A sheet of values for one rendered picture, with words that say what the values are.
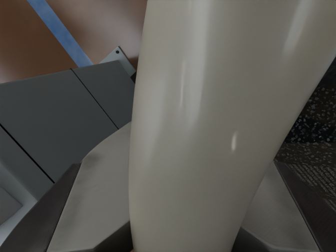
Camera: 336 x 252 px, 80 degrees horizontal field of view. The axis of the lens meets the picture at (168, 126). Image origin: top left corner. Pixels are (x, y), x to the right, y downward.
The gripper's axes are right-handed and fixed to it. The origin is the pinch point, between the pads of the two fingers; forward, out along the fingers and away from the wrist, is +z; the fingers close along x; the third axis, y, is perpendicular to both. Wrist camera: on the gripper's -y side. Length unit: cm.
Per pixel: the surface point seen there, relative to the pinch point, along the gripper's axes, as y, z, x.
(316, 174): 28, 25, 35
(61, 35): 6, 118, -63
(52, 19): -2, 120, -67
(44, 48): 14, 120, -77
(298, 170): 30, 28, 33
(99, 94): 25, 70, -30
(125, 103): 34, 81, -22
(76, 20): -2, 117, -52
